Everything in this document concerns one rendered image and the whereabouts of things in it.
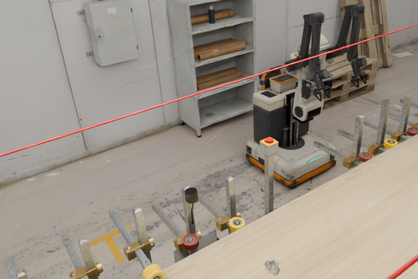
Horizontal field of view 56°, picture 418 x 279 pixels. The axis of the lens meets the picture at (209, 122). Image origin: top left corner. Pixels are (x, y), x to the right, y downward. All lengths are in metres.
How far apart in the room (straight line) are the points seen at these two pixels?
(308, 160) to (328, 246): 1.84
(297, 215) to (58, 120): 2.96
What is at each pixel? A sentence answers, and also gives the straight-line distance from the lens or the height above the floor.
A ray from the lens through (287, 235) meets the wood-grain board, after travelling 1.98.
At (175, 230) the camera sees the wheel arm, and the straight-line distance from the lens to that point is 2.09.
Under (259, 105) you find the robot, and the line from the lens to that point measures 3.66.
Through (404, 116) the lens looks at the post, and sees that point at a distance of 3.03.
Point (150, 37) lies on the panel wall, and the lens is 4.48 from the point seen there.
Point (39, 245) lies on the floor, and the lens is 3.63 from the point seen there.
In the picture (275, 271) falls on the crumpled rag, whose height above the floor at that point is 0.91.
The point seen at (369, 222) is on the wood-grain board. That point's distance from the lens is 2.12.
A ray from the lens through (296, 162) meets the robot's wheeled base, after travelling 3.63.
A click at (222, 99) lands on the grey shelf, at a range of 5.20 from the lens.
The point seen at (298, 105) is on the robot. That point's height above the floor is 0.78.
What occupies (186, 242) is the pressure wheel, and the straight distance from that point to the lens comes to 1.95.
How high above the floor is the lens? 2.26
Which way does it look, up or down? 27 degrees down
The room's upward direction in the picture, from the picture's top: 4 degrees counter-clockwise
